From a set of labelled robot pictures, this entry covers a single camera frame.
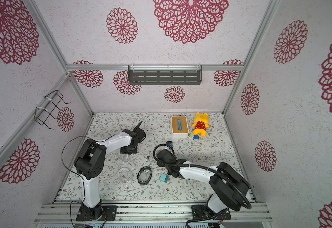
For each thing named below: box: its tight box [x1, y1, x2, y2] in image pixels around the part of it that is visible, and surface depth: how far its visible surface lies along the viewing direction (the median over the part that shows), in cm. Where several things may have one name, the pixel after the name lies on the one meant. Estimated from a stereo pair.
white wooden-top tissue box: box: [170, 115, 190, 139], surface depth 108 cm
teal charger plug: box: [159, 173, 169, 183], surface depth 86 cm
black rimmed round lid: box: [137, 166, 152, 184], surface depth 89 cm
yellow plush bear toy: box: [192, 112, 210, 137], surface depth 108 cm
